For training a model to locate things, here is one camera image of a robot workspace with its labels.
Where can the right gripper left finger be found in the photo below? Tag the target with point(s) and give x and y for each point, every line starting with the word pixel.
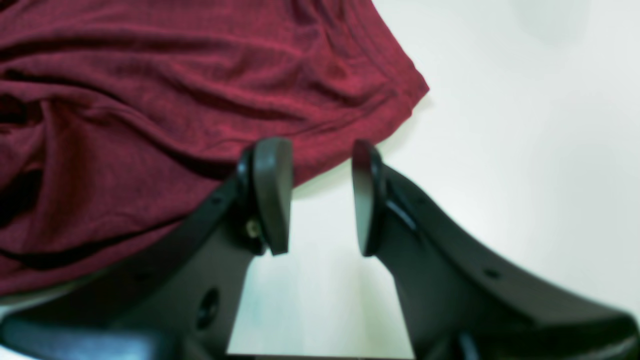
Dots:
pixel 177 299

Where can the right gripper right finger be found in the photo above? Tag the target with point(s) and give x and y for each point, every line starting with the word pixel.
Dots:
pixel 462 301

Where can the dark red t-shirt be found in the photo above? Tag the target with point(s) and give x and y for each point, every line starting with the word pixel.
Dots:
pixel 118 117

